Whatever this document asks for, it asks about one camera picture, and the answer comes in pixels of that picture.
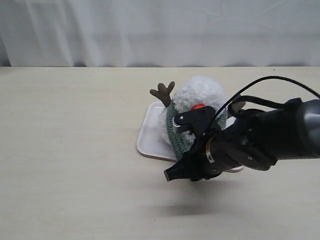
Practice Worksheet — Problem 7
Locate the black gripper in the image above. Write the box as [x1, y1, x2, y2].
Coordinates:
[163, 129, 245, 182]

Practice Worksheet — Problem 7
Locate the white plastic tray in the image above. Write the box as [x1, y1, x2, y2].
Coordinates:
[136, 101, 245, 173]

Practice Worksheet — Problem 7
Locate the white plush snowman toy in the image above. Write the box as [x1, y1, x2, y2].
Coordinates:
[149, 75, 247, 151]

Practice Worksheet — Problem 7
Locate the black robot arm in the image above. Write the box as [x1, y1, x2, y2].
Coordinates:
[164, 96, 320, 182]

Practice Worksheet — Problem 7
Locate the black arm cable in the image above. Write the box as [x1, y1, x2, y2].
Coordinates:
[204, 75, 320, 131]

